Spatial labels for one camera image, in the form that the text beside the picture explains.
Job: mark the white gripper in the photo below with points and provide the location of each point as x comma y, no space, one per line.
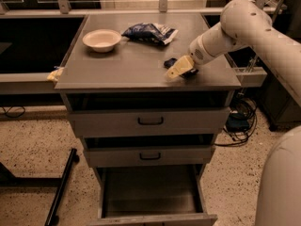
198,54

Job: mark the grey drawer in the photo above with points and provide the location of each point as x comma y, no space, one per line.
152,196
142,123
148,156

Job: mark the grey top drawer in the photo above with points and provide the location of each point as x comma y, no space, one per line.
142,123

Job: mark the yellow tape piece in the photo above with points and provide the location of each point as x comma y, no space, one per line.
55,75

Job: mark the blue rxbar snack bar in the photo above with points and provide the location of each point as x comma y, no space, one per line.
182,67

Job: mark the black floor stand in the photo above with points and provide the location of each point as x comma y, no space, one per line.
8,179

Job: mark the blue white chip bag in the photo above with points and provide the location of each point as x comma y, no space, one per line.
153,33

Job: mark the grey metal rail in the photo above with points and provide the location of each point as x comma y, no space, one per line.
26,83

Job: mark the white bowl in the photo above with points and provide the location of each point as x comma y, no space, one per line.
102,40

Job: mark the grey middle drawer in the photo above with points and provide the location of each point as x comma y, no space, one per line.
148,156

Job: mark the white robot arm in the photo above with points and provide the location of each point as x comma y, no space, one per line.
242,24

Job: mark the grey drawer cabinet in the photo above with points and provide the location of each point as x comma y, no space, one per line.
132,77

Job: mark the grey bottom drawer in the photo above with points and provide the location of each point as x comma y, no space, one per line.
152,196

